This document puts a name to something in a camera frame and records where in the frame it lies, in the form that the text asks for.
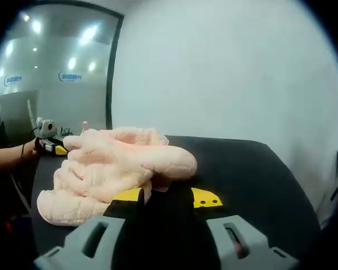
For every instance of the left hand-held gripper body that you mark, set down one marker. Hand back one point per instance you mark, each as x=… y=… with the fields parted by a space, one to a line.
x=46 y=127

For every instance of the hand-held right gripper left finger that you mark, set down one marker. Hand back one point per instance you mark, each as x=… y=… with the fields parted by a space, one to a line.
x=90 y=239

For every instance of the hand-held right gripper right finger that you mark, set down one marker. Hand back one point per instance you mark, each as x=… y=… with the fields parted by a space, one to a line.
x=242 y=233

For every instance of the pink fluffy towel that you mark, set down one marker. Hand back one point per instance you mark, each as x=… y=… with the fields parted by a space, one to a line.
x=115 y=168

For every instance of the black partition frame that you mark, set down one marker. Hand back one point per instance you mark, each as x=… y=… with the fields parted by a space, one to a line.
x=112 y=70

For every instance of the black table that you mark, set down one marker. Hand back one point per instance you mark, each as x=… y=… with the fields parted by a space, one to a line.
x=256 y=180

